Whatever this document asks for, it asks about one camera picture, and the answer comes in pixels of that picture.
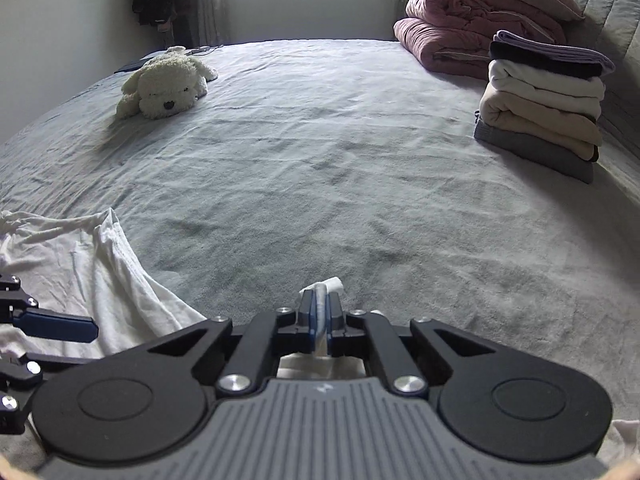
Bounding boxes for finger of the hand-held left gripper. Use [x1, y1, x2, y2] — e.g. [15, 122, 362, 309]
[0, 354, 43, 435]
[0, 275, 99, 343]

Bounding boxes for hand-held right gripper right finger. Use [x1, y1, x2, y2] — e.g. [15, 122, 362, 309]
[325, 292, 493, 396]

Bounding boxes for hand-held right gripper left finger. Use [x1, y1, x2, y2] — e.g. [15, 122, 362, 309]
[150, 292, 317, 396]

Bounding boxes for white pants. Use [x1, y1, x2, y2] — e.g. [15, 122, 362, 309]
[0, 208, 636, 466]

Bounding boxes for bed with grey sheet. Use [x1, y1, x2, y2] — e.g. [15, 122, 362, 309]
[0, 37, 640, 480]

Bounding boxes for folded grey garment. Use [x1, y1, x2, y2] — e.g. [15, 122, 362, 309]
[474, 115, 596, 184]

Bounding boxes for white plush dog toy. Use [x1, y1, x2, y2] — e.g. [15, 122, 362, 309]
[116, 46, 219, 120]

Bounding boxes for dark flat tablet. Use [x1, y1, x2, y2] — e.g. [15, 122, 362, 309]
[114, 52, 161, 73]

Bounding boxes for folded pink quilt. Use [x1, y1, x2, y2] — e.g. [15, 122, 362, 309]
[393, 0, 568, 78]

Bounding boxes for folded dark garment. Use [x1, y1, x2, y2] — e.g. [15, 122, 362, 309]
[489, 41, 603, 79]

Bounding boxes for folded purple garment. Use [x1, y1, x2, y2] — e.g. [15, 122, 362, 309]
[494, 30, 616, 75]

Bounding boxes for grey quilted headboard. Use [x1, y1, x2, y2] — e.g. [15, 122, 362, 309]
[525, 0, 640, 171]

